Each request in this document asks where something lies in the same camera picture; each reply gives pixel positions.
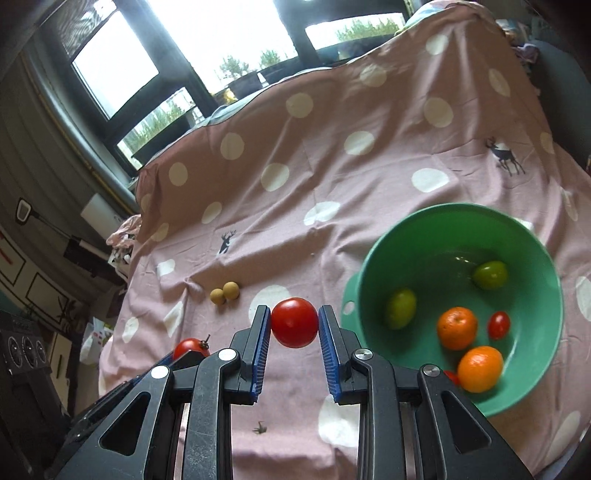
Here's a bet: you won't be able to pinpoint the grey curtain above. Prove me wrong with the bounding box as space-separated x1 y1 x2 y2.
0 51 139 287

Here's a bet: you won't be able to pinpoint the small orange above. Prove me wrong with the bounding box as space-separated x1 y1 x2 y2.
437 306 478 350

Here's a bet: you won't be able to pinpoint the grey chair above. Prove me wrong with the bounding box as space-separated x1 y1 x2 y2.
508 18 591 176

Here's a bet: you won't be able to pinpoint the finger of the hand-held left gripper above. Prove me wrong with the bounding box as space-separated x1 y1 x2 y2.
65 349 209 444

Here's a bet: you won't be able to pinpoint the black device with white stick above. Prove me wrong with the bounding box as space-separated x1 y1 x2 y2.
62 235 114 278

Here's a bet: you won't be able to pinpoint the red tomato with stem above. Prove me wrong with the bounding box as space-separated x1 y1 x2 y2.
173 335 211 361

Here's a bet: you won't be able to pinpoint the medium red tomato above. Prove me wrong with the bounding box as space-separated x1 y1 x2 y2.
270 298 320 349

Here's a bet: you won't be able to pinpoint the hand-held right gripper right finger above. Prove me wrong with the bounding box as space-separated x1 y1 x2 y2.
318 305 536 480

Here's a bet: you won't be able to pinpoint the printed plastic bag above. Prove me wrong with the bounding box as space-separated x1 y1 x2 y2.
81 316 116 365

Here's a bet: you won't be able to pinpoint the crumpled pink clothes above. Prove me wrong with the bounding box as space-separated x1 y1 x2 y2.
106 215 144 247

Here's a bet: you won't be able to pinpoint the green unripe tomato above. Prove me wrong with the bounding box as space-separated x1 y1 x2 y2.
385 288 417 330
472 261 509 291

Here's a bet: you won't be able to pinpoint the black framed window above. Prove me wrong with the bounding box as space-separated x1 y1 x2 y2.
28 0 416 171

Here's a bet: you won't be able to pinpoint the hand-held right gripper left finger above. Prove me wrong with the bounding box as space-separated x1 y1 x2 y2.
46 305 271 480

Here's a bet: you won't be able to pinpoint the green plastic bowl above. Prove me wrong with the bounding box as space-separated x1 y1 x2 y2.
341 203 565 418

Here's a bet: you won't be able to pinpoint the black white printed cloth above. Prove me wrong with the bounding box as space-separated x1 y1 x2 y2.
108 244 134 278

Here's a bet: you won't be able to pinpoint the large orange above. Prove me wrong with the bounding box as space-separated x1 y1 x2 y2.
457 346 504 394

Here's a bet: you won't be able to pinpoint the pink polka-dot blanket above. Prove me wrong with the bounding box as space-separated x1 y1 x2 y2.
99 0 591 480

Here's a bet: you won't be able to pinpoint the white panel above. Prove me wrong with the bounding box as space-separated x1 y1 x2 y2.
81 194 126 234

